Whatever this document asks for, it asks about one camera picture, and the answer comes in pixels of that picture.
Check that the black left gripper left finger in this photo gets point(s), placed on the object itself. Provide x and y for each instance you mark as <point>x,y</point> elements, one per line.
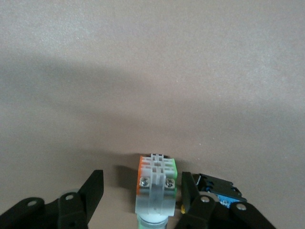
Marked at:
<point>91,190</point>

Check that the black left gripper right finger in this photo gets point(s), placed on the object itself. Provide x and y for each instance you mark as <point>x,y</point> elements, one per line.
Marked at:
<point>190,198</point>

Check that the green push button white body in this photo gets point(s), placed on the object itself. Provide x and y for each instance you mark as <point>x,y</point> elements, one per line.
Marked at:
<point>155,190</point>

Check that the brown table mat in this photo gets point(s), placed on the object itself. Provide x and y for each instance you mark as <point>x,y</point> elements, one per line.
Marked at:
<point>143,71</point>

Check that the blue black switch component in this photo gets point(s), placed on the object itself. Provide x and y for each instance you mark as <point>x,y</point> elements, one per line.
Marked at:
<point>214,183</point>

